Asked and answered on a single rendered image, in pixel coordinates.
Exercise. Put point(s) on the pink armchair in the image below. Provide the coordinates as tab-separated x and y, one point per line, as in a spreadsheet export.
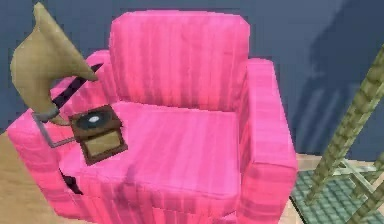
186	150

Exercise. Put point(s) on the green bamboo ladder shelf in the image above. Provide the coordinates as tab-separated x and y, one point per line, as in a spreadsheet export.
353	116

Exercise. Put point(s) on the grey green floor mat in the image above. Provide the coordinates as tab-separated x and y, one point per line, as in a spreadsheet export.
330	206

